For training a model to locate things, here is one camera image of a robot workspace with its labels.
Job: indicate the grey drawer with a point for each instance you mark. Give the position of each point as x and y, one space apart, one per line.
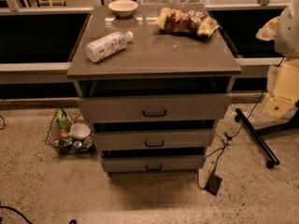
153 139
151 164
154 108

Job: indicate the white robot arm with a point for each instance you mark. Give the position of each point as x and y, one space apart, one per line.
283 81

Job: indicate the grey drawer cabinet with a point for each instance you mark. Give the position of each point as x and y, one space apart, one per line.
153 63

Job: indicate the white plastic bottle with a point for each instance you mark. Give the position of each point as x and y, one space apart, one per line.
106 46

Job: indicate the white bowl in basket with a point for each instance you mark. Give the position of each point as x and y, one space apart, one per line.
80 131

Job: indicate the crumpled chip bag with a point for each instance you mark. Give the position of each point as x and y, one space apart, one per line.
183 20

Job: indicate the green snack bag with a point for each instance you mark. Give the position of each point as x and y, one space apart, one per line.
62 119

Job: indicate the black floor plate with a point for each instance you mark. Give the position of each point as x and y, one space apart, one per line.
213 184

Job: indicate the beige bowl on cabinet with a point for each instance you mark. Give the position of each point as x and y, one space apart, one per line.
123 8

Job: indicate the black wheeled stand base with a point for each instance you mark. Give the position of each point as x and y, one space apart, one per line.
258 134

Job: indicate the wire basket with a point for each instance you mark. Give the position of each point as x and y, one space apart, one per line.
63 141

